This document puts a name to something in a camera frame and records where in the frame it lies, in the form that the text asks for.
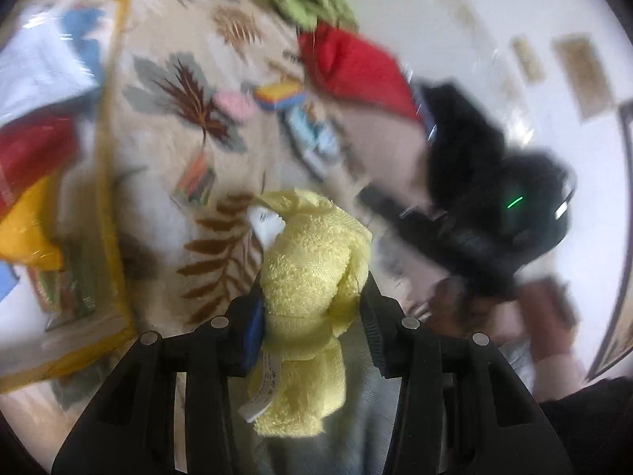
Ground blue tissue pack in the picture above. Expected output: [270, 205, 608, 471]
[281, 106, 341, 180]

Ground black garment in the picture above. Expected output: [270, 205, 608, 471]
[415, 83, 505, 211]

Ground blue cloth in bag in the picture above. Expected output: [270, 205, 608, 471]
[61, 6, 104, 86]

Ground red zipper pouch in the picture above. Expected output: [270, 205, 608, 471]
[1, 114, 80, 218]

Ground colourful striped packet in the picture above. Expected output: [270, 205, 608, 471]
[172, 148, 216, 207]

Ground yellow terry towel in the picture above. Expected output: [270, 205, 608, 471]
[240, 189, 372, 437]

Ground leaf patterned beige blanket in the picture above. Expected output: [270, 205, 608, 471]
[1, 0, 412, 409]

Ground beige wall switch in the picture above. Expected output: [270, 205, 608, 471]
[511, 36, 546, 84]

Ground red padded bag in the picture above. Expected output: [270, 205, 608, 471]
[298, 23, 425, 124]

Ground yellow trimmed clear storage bag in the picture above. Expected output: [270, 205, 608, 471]
[1, 0, 133, 391]

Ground pink knitted item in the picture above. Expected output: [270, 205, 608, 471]
[211, 90, 258, 124]

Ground yellow blue sponge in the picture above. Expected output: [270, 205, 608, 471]
[252, 82, 307, 112]

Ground framed wall picture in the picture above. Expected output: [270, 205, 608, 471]
[553, 34, 615, 121]

